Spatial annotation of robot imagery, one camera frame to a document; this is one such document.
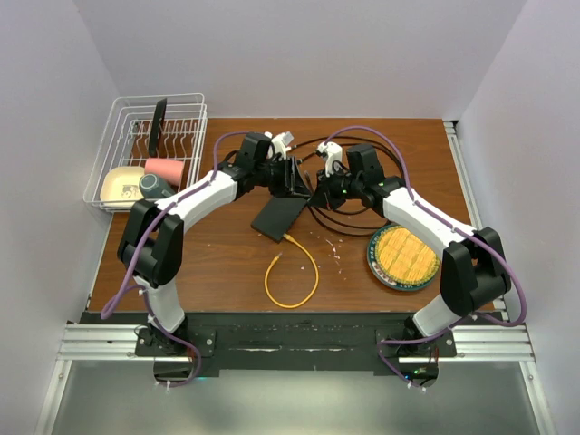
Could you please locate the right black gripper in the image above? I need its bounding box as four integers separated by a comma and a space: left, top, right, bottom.
309, 164, 363, 212

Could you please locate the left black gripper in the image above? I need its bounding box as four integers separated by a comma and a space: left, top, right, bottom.
254, 155, 311, 198

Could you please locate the black cable with usb plug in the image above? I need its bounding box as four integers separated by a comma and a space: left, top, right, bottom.
301, 149, 395, 238

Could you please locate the black network switch box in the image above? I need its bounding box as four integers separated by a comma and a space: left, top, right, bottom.
251, 198, 307, 243

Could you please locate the yellow ethernet patch cable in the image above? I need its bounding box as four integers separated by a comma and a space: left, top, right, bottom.
264, 234, 319, 310

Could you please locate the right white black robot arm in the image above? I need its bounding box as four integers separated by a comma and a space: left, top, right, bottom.
311, 142, 511, 356

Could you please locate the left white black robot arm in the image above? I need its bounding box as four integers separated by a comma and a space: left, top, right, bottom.
101, 131, 310, 356

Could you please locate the round gold wafer plate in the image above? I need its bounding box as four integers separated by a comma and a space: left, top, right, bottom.
366, 224, 441, 292

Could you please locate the pink cup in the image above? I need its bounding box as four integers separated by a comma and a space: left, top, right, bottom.
144, 158, 185, 186

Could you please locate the dark teal cup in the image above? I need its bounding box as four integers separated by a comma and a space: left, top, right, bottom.
139, 173, 175, 199

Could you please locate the black tablet in rack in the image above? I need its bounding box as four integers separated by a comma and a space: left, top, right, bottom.
148, 98, 168, 158

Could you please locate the cream square plate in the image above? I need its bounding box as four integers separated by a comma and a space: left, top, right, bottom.
100, 166, 145, 208

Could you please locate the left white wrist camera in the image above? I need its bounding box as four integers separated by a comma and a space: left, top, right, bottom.
265, 131, 294, 159

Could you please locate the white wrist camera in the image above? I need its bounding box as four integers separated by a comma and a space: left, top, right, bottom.
265, 131, 294, 159
316, 141, 343, 178

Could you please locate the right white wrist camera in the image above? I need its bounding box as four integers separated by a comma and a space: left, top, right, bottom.
316, 141, 343, 178

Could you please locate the white wire dish rack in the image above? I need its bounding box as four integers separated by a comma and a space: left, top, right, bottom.
83, 93, 208, 212

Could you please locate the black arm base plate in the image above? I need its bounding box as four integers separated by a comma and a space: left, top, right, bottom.
134, 313, 457, 384

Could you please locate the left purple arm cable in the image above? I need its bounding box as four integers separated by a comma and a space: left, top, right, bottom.
100, 130, 255, 387

